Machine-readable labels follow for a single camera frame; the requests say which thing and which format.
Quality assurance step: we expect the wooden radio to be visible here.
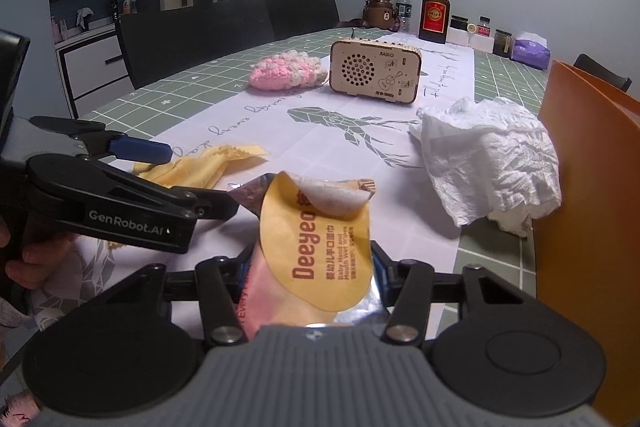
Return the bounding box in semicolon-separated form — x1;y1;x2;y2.
329;38;423;106

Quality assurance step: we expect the purple tissue pack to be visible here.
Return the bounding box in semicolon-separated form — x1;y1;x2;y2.
512;38;552;70

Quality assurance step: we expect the white printed table runner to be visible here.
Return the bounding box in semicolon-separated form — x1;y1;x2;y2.
30;39;476;318

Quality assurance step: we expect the white cabinet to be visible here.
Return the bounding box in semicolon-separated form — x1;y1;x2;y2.
55;19;128;118

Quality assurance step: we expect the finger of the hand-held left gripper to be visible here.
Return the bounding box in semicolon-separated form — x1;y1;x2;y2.
172;187;241;223
30;116;174;165

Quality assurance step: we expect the black dining chair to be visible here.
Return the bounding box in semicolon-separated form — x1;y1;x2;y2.
572;53;633;94
260;0;341;42
116;0;276;90

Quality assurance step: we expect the pink white knitted pad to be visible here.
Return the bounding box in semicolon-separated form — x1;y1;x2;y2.
249;49;328;92

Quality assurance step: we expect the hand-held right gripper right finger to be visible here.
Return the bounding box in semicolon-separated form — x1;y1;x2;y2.
369;243;527;349

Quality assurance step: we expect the yellow cloth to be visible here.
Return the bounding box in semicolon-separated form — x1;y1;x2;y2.
132;144;271;190

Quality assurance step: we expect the clear water bottle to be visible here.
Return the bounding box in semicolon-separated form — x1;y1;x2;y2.
395;0;413;34

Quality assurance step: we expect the orange cardboard box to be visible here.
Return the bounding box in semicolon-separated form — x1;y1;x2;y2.
532;59;640;426

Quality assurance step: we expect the brown bear figurine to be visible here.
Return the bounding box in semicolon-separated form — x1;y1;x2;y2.
361;0;401;30

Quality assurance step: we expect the brown liquor bottle red label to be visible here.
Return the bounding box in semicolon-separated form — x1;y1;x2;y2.
419;0;448;44

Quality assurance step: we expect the person's left hand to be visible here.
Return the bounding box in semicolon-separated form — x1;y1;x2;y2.
4;232;78;292

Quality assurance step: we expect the white crumpled paper towel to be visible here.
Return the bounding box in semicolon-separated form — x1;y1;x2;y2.
409;97;561;238

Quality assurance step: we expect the pink yellow wet wipes pack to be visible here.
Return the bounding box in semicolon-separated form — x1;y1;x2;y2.
227;171;396;340

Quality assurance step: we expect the large dark jar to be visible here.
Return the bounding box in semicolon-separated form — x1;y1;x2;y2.
494;29;515;58

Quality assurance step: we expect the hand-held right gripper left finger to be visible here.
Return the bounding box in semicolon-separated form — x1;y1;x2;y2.
102;251;253;348

